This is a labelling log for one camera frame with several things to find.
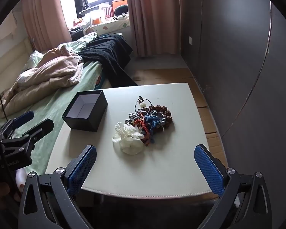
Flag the pale cloth on wall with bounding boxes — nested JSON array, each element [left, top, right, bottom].
[[0, 16, 19, 40]]

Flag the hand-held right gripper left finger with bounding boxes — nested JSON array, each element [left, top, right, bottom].
[[18, 144, 97, 229]]

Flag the red string bracelet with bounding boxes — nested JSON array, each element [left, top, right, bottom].
[[133, 118, 156, 146]]

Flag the green bed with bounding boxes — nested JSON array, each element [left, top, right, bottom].
[[0, 32, 106, 175]]

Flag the beige padded headboard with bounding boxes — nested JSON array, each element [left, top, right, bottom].
[[0, 37, 34, 84]]

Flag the white fabric flower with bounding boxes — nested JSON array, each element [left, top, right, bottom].
[[112, 122, 145, 155]]

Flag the brown bead bracelet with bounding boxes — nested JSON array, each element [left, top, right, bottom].
[[152, 104, 173, 132]]

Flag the blue bead bracelet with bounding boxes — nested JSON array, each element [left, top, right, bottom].
[[142, 114, 165, 137]]

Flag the pink curtain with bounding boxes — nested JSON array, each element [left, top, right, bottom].
[[126, 0, 182, 58], [21, 0, 72, 52]]

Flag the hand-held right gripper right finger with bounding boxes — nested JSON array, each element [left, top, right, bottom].
[[194, 144, 272, 229]]

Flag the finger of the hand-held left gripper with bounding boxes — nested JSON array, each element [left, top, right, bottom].
[[21, 119, 55, 149], [0, 111, 34, 139]]

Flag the green pillow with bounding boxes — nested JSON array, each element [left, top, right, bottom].
[[26, 51, 45, 70]]

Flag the black cardboard box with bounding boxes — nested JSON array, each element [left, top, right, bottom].
[[62, 90, 108, 132]]

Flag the black knitted blanket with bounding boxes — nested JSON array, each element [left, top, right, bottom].
[[77, 34, 139, 88]]

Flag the black round cushion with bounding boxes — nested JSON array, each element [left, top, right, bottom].
[[113, 5, 129, 15]]

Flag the brown cardboard floor sheet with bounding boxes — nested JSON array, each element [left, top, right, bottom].
[[132, 68, 227, 169]]

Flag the dark grey wardrobe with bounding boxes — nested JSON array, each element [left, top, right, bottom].
[[178, 0, 286, 229]]

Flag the beige fleece blanket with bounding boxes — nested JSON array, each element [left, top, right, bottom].
[[0, 45, 84, 119]]

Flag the silver chain bracelet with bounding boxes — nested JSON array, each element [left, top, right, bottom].
[[125, 108, 156, 125]]

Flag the leaf print sill cloth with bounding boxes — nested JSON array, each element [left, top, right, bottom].
[[95, 18, 130, 33]]

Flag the black cord necklace white bead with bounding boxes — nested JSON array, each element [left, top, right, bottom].
[[135, 96, 156, 112]]

